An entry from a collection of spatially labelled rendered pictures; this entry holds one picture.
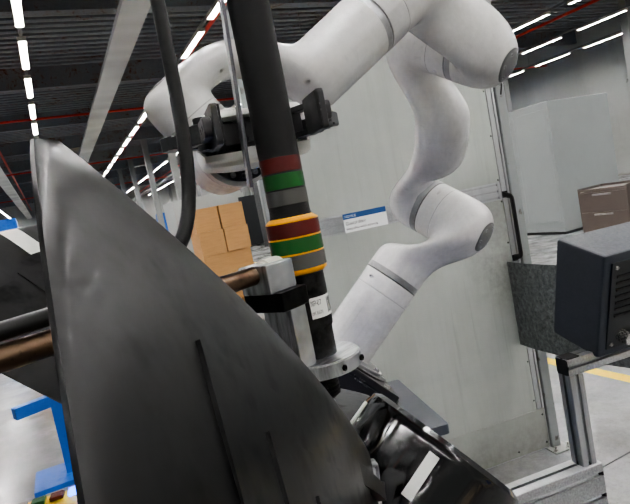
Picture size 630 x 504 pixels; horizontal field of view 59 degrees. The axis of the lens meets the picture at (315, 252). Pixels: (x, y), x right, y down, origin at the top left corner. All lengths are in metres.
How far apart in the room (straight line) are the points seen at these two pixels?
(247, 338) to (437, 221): 1.01
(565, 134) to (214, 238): 6.08
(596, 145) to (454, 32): 10.18
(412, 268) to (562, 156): 9.25
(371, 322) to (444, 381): 1.53
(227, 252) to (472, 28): 7.94
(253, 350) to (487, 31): 0.78
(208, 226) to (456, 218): 7.57
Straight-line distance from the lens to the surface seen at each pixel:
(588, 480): 1.15
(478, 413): 2.79
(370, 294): 1.15
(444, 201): 1.17
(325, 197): 2.34
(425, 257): 1.15
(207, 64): 0.68
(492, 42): 0.90
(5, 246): 0.47
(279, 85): 0.45
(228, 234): 8.65
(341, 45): 0.73
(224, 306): 0.16
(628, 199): 7.25
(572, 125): 10.62
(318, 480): 0.18
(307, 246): 0.43
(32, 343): 0.32
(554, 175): 10.26
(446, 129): 1.03
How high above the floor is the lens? 1.41
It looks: 5 degrees down
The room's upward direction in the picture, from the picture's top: 11 degrees counter-clockwise
